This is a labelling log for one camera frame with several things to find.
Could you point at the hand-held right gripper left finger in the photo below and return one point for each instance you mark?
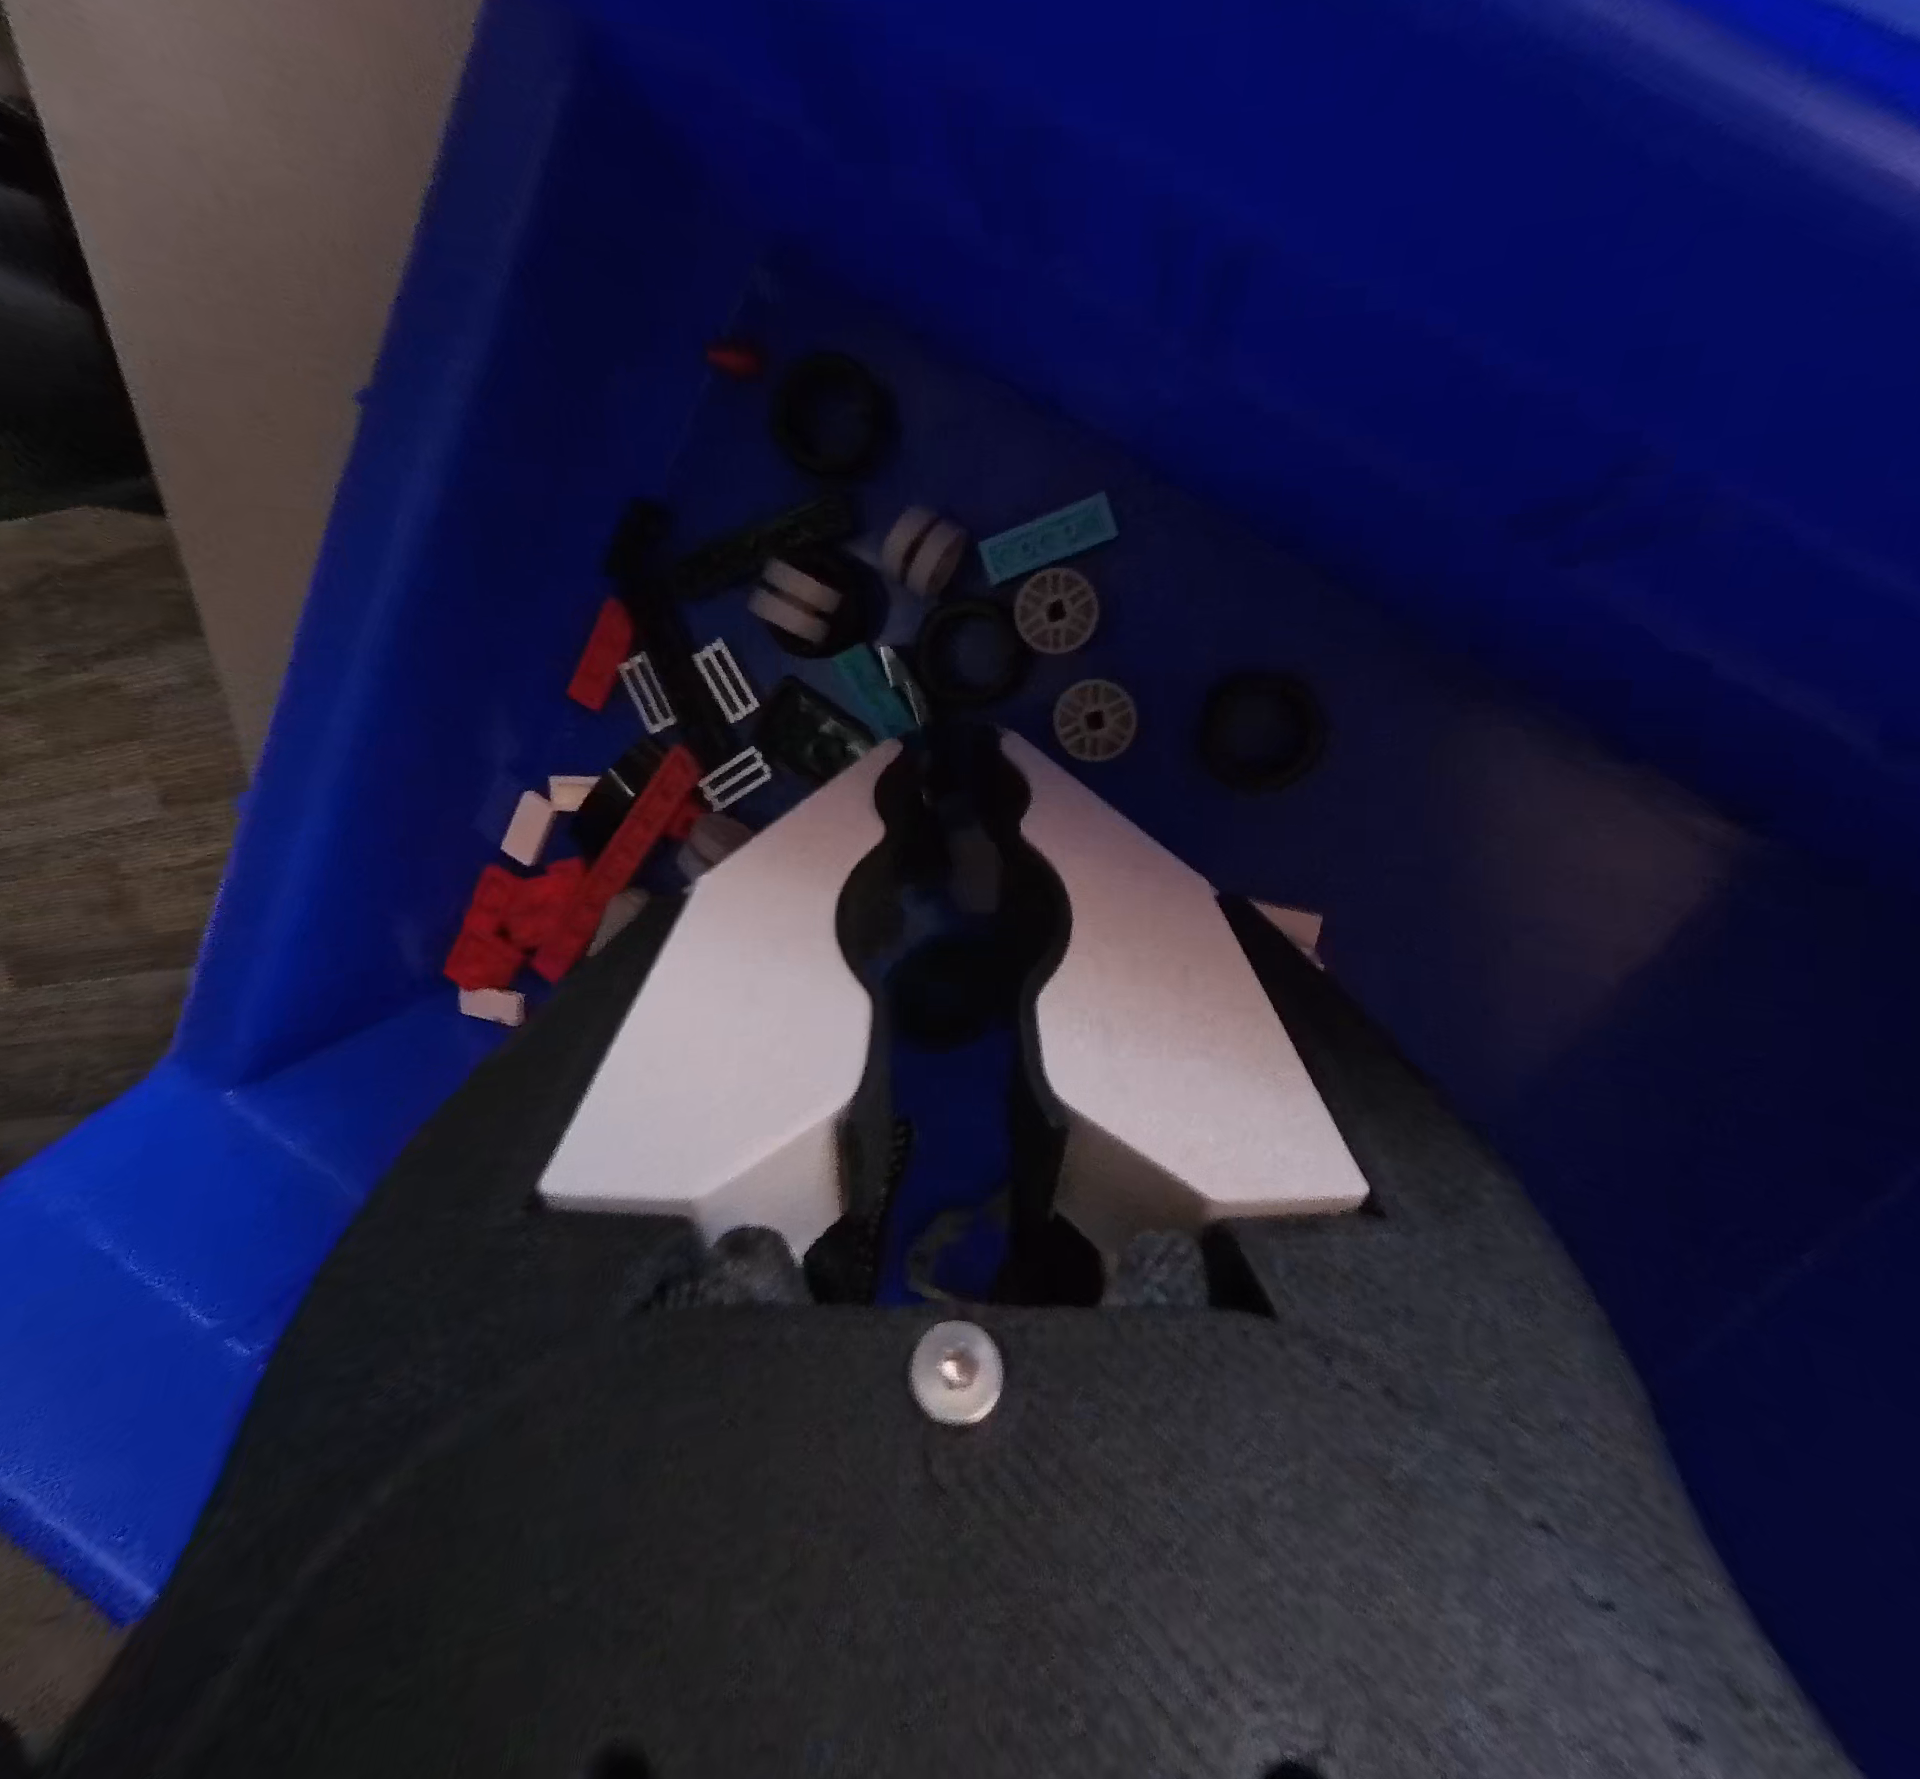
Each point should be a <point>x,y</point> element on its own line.
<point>721,1043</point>

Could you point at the teal flat brick plate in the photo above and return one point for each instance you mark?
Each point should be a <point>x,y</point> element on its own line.
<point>1051,536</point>

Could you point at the white wheel with black tyre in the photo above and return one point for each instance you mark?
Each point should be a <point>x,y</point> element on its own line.
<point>795,606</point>

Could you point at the blue plastic parts bin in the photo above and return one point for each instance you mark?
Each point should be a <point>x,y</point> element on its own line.
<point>1352,308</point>

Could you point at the long red brick plate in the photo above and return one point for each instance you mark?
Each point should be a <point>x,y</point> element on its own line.
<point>646,820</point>

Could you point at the white grille tile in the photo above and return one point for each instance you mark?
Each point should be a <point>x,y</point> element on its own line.
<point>726,680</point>
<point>735,779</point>
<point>649,690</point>

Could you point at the cluster of red bricks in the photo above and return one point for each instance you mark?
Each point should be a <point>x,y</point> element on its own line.
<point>518,925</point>

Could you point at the round grey brick plate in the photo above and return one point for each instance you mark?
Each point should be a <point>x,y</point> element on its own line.
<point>1076,723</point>
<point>1038,608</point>

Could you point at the white toy wheel hub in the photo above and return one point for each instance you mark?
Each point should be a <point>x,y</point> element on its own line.
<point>922,549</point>

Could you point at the small teal slope piece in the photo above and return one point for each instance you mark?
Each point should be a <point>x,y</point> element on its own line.
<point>871,675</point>

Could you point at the black rubber toy tyre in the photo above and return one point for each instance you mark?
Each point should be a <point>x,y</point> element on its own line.
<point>934,647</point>
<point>793,417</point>
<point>1216,729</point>

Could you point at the short red brick plate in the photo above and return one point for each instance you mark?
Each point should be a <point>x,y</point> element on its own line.
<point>604,651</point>

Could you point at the long black brick beam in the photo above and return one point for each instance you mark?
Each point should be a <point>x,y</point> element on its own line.
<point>653,608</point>

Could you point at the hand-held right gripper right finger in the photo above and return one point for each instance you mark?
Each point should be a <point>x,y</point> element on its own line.
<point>1184,1043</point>

